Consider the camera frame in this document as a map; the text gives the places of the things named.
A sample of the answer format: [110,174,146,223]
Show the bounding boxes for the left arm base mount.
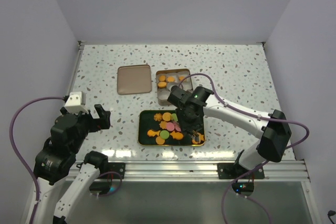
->
[104,162,125,181]

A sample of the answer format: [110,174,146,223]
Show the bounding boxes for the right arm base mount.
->
[217,163,265,179]

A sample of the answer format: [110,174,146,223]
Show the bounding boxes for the orange fish cookie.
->
[192,133,205,145]
[147,130,161,137]
[170,131,184,141]

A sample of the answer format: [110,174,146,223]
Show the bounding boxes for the orange flower cookie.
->
[153,113,163,122]

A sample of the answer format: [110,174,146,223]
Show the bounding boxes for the orange fish cookie centre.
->
[170,131,184,141]

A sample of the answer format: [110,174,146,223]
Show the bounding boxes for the orange dotted cookie right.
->
[162,112,171,122]

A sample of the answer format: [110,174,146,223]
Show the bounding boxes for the gold cookie tin box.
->
[155,68,193,106]

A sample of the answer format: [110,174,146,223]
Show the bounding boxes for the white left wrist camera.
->
[64,91,89,114]

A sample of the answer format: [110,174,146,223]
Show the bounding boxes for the green sandwich cookie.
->
[171,113,178,122]
[160,130,170,140]

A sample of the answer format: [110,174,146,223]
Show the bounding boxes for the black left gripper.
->
[69,103,110,153]

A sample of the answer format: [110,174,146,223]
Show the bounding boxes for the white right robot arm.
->
[167,85,291,178]

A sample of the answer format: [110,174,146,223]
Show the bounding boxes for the aluminium table rail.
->
[65,158,308,183]

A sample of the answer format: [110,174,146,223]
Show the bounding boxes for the orange dotted round cookie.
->
[157,82,167,88]

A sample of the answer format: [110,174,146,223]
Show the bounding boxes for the gold tin lid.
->
[117,65,152,95]

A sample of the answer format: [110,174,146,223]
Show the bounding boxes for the plain orange round cookie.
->
[155,136,165,145]

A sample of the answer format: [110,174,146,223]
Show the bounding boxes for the orange scalloped cookie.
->
[159,121,167,129]

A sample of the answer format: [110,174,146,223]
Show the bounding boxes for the silver metal tongs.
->
[172,121,202,143]

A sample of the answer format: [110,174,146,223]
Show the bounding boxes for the dark green gold-rimmed tray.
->
[138,110,205,146]

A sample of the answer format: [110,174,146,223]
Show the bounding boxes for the orange fish cookie left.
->
[147,130,161,137]

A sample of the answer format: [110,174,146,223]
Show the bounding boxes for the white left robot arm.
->
[26,104,111,223]

